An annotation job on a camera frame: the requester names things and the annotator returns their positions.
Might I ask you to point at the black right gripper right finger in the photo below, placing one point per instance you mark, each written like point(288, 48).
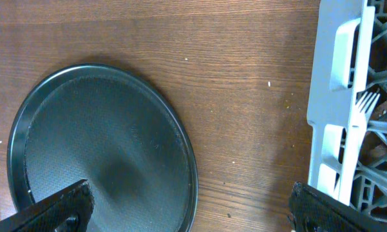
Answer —
point(312, 210)

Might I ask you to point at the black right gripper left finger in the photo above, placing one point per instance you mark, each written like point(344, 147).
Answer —
point(69, 209)

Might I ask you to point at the white plastic fork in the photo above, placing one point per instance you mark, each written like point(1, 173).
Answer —
point(357, 127)

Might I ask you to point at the grey dishwasher rack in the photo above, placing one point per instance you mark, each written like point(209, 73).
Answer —
point(350, 58)

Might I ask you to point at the round black tray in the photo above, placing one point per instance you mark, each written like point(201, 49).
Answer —
point(100, 123)

